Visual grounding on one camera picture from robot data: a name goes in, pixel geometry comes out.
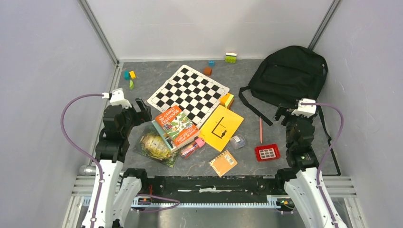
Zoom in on orange treehouse book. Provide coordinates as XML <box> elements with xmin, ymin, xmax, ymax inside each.
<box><xmin>155</xmin><ymin>105</ymin><xmax>200</xmax><ymax>148</ymax></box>

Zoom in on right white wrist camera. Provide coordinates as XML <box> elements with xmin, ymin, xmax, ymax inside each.
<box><xmin>291</xmin><ymin>98</ymin><xmax>317</xmax><ymax>118</ymax></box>

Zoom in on red calculator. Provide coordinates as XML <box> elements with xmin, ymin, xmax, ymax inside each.
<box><xmin>254</xmin><ymin>144</ymin><xmax>280</xmax><ymax>162</ymax></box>

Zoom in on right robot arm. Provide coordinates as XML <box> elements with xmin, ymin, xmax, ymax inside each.
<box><xmin>274</xmin><ymin>98</ymin><xmax>346</xmax><ymax>228</ymax></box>

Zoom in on orange brown cube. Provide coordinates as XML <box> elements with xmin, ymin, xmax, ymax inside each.
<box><xmin>203</xmin><ymin>67</ymin><xmax>212</xmax><ymax>76</ymax></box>

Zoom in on black backpack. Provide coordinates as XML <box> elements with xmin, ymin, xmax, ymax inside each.
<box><xmin>238</xmin><ymin>45</ymin><xmax>342</xmax><ymax>177</ymax></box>

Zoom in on black white chessboard mat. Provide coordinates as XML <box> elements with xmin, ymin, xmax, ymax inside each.
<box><xmin>147</xmin><ymin>65</ymin><xmax>230</xmax><ymax>128</ymax></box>

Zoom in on green half-round block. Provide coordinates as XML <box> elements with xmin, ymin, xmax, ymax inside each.
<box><xmin>129</xmin><ymin>80</ymin><xmax>134</xmax><ymax>90</ymax></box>

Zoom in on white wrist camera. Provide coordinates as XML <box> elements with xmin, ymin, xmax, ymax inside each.
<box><xmin>101</xmin><ymin>88</ymin><xmax>133</xmax><ymax>109</ymax></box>
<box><xmin>291</xmin><ymin>98</ymin><xmax>317</xmax><ymax>118</ymax></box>

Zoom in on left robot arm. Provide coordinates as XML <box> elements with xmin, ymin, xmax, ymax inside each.
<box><xmin>81</xmin><ymin>98</ymin><xmax>152</xmax><ymax>228</ymax></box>

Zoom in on clear plastic box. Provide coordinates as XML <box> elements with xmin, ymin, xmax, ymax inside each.
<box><xmin>230</xmin><ymin>134</ymin><xmax>246</xmax><ymax>150</ymax></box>

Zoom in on yellow notebook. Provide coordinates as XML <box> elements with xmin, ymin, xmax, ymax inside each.
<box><xmin>199</xmin><ymin>105</ymin><xmax>244</xmax><ymax>152</ymax></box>

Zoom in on teal paperback book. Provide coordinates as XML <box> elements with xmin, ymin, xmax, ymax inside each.
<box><xmin>152</xmin><ymin>120</ymin><xmax>178</xmax><ymax>153</ymax></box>

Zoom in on green white lego brick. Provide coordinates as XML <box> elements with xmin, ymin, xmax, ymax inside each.
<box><xmin>225</xmin><ymin>52</ymin><xmax>237</xmax><ymax>63</ymax></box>

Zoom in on teal wooden block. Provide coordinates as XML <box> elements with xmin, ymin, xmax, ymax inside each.
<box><xmin>124</xmin><ymin>71</ymin><xmax>130</xmax><ymax>80</ymax></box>

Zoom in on pink pencil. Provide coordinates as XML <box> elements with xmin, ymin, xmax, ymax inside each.
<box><xmin>259</xmin><ymin>117</ymin><xmax>263</xmax><ymax>144</ymax></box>

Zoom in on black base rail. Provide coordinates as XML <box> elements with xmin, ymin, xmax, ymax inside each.
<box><xmin>130</xmin><ymin>175</ymin><xmax>295</xmax><ymax>212</ymax></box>

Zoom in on orange spiral notepad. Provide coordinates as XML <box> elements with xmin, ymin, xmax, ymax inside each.
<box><xmin>209</xmin><ymin>150</ymin><xmax>238</xmax><ymax>177</ymax></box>

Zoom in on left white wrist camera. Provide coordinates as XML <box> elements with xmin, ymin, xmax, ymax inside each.
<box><xmin>101</xmin><ymin>88</ymin><xmax>133</xmax><ymax>109</ymax></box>

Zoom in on orange green sticky notes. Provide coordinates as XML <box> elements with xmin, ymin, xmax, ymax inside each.
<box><xmin>220</xmin><ymin>93</ymin><xmax>234</xmax><ymax>109</ymax></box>

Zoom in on yellow wooden block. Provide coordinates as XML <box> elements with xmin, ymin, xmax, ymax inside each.
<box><xmin>129</xmin><ymin>71</ymin><xmax>136</xmax><ymax>79</ymax></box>

